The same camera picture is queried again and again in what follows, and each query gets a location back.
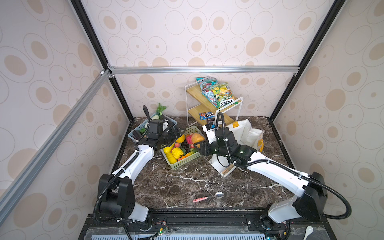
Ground white grocery bag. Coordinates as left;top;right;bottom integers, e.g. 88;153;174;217
209;119;265;178

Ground blue plastic basket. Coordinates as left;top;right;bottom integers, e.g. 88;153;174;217
129;114;177;143

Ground green plastic basket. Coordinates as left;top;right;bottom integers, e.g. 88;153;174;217
161;126;205;170

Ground pink handled spoon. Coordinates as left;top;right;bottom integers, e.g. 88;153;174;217
193;192;224;203

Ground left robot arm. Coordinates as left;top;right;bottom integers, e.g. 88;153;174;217
93;120;185;224

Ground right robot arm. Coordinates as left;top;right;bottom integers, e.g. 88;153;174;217
193;128;352;223

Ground colourful candy bag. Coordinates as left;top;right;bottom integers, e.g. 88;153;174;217
199;77;218;99

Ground yellow lemon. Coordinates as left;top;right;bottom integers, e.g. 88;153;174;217
171;148;184;160

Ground white wooden shelf rack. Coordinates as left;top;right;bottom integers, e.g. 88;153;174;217
184;76;244;128

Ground blue snack packet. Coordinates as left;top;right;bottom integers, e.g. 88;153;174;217
199;112;215;120

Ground green yellow candy bag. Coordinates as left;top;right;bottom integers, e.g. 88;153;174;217
211;83;235;109

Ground white spoon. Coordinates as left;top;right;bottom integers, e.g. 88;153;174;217
303;226;314;240

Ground pink dragon fruit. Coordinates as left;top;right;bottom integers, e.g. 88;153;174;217
186;135;193;145

